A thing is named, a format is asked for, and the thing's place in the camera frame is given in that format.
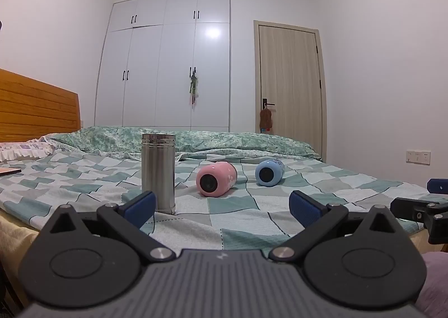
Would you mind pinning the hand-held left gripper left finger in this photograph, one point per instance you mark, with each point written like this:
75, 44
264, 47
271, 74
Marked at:
139, 208

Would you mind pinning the purple cloth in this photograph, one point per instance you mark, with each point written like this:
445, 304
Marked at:
435, 286

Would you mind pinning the white wall socket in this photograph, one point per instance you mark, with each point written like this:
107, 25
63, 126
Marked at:
418, 157

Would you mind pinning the pink cup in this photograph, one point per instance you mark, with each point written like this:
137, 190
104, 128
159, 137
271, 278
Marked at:
217, 179

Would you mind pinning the floral frilled pillow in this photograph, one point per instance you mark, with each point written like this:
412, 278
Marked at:
21, 150

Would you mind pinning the green hanging ornament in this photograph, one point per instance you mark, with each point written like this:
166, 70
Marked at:
193, 88

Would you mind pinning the checked bed sheet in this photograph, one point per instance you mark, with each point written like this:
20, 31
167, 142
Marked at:
87, 181

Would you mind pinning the brown hanging pouch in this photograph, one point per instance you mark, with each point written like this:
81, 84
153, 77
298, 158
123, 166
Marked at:
266, 119

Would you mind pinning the wooden headboard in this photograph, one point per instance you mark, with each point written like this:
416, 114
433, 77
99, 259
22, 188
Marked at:
35, 108

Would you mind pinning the green floral quilt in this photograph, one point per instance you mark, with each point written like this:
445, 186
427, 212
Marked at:
210, 141

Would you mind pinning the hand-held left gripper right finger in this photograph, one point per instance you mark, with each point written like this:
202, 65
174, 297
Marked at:
305, 209

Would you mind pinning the stainless steel cup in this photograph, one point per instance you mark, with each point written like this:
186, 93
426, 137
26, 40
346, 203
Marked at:
158, 172

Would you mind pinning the white wardrobe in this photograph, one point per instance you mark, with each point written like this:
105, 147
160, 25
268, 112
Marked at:
154, 69

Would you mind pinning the light wooden door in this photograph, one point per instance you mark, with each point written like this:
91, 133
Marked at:
290, 87

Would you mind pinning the yellow mattress cover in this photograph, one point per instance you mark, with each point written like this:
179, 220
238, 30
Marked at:
15, 251

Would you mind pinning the blue cup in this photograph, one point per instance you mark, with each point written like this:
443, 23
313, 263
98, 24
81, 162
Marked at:
268, 172

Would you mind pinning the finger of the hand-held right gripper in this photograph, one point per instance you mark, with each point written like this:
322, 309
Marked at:
438, 186
409, 207

